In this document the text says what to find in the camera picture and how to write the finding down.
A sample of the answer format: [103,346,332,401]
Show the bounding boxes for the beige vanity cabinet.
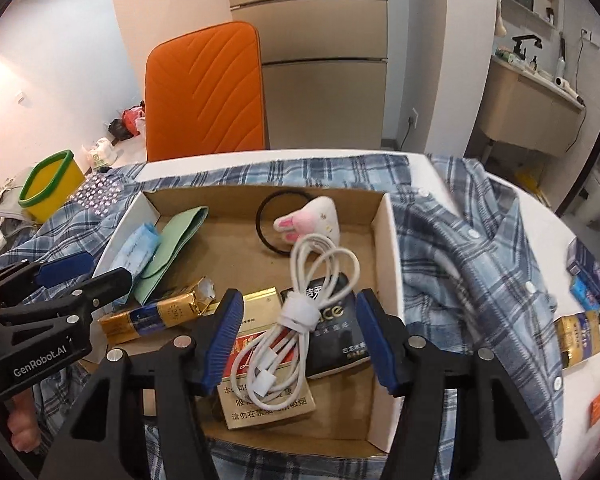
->
[480,55,586,158]

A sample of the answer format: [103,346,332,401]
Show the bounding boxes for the white charging cable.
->
[247,232,362,410]

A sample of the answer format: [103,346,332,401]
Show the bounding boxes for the gold blue pack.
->
[554,310,600,372]
[97,277,217,346]

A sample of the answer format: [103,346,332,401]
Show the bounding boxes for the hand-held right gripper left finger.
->
[39,287,244,480]

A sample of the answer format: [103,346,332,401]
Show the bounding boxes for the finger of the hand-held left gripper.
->
[0,252,95,295]
[0,267,133,341]

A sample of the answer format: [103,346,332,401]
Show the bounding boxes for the yellow container green rim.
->
[19,149,87,223]

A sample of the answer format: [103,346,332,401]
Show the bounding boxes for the black faucet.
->
[511,34,543,61]

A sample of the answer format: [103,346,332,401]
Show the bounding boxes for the bunny plush hair tie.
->
[256,191,342,256]

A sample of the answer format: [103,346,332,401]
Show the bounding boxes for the person's left hand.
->
[0,390,38,455]

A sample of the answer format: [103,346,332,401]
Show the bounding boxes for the white hair dryer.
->
[554,76,583,101]

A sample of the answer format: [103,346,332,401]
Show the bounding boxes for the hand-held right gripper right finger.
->
[355,288,563,480]

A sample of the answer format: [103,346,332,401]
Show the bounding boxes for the beige refrigerator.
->
[220,0,391,151]

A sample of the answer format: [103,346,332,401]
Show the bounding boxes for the blue tissue pack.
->
[111,224,161,306]

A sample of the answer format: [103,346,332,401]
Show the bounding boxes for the orange padded chair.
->
[144,21,270,162]

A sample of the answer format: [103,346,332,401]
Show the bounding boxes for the shallow cardboard box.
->
[94,184,406,453]

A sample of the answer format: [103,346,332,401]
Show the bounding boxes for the green pouch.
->
[132,206,211,306]

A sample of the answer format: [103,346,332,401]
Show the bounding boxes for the black pack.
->
[280,275,373,378]

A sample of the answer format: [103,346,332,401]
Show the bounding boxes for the red gold cigarette pack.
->
[215,287,317,431]

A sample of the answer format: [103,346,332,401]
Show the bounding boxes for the red plastic bag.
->
[122,105,145,136]

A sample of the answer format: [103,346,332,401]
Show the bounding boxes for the dark blue small box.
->
[566,237,600,306]

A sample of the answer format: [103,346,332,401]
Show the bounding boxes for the rhinestone sheet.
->
[75,177,126,218]

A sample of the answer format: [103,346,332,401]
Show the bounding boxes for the white plastic bag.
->
[82,137,118,168]

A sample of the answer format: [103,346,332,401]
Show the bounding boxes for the yellow floor items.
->
[515,167,543,196]

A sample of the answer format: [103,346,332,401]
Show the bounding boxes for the blue plaid shirt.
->
[0,152,566,480]

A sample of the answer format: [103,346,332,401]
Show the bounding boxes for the light blue small pack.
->
[570,277,600,311]

